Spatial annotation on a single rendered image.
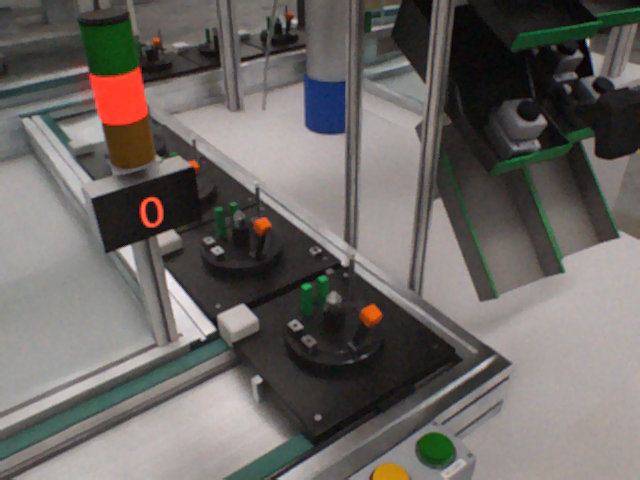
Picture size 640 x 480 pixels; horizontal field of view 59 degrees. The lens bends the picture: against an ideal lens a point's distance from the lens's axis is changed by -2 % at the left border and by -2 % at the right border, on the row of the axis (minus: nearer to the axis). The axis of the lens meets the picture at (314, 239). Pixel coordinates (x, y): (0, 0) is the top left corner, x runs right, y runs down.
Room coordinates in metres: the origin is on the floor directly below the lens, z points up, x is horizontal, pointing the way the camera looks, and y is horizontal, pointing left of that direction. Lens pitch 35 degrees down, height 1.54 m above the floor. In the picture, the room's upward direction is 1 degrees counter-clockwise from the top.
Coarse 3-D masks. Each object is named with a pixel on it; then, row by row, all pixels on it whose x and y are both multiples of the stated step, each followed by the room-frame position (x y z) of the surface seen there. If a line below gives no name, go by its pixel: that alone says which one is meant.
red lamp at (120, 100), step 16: (96, 80) 0.56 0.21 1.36; (112, 80) 0.55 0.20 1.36; (128, 80) 0.56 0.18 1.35; (96, 96) 0.56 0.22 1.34; (112, 96) 0.55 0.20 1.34; (128, 96) 0.56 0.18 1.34; (144, 96) 0.58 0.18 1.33; (112, 112) 0.55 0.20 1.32; (128, 112) 0.56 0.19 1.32; (144, 112) 0.57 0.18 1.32
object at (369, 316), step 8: (360, 304) 0.55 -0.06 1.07; (360, 312) 0.54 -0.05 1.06; (368, 312) 0.53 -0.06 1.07; (376, 312) 0.53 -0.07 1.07; (368, 320) 0.52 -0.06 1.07; (376, 320) 0.52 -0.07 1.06; (360, 328) 0.53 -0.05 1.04; (368, 328) 0.53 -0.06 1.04; (360, 336) 0.53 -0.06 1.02; (360, 344) 0.54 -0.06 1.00
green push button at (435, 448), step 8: (432, 432) 0.42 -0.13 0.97; (424, 440) 0.41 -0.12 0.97; (432, 440) 0.41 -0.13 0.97; (440, 440) 0.41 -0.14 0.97; (448, 440) 0.41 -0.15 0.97; (424, 448) 0.40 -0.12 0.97; (432, 448) 0.40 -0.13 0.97; (440, 448) 0.40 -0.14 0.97; (448, 448) 0.40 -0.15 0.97; (424, 456) 0.39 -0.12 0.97; (432, 456) 0.39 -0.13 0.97; (440, 456) 0.39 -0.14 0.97; (448, 456) 0.39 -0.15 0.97; (432, 464) 0.39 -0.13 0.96; (440, 464) 0.39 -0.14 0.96
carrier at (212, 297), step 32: (256, 192) 0.85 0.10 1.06; (224, 224) 0.82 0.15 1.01; (288, 224) 0.88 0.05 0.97; (192, 256) 0.79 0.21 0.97; (224, 256) 0.75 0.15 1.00; (256, 256) 0.75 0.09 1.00; (288, 256) 0.78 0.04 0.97; (320, 256) 0.78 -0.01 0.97; (192, 288) 0.70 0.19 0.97; (224, 288) 0.70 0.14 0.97; (256, 288) 0.70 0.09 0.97; (288, 288) 0.71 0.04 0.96
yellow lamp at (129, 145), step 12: (144, 120) 0.57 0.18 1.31; (108, 132) 0.56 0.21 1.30; (120, 132) 0.55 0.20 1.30; (132, 132) 0.56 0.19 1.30; (144, 132) 0.57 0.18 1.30; (108, 144) 0.56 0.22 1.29; (120, 144) 0.55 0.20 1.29; (132, 144) 0.56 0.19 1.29; (144, 144) 0.56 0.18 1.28; (120, 156) 0.55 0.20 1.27; (132, 156) 0.55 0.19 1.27; (144, 156) 0.56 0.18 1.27
